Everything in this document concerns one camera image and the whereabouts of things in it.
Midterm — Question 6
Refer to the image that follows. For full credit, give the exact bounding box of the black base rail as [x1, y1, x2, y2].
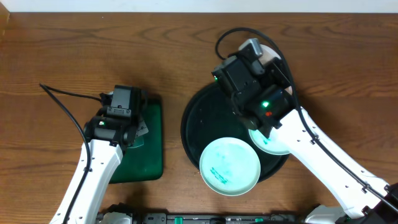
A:
[96, 212, 308, 224]

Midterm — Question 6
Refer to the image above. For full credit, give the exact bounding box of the green sponge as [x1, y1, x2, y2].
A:
[129, 136, 144, 148]

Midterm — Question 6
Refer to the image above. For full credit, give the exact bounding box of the light green plate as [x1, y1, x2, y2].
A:
[199, 137, 261, 197]
[248, 129, 290, 156]

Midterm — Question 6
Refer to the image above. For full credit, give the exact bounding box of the white plate with green smear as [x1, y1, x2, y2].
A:
[259, 45, 293, 95]

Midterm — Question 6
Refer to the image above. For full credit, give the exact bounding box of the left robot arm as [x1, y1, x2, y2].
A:
[51, 85, 148, 223]

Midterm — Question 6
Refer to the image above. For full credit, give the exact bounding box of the light green plate front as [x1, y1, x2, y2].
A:
[199, 137, 261, 197]

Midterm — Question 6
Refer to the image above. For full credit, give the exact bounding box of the green rectangular tray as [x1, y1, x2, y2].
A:
[109, 99, 163, 184]

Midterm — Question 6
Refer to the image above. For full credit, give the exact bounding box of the round black serving tray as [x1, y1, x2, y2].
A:
[180, 83, 289, 182]

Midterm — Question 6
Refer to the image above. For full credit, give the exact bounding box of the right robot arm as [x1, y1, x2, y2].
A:
[212, 56, 397, 223]

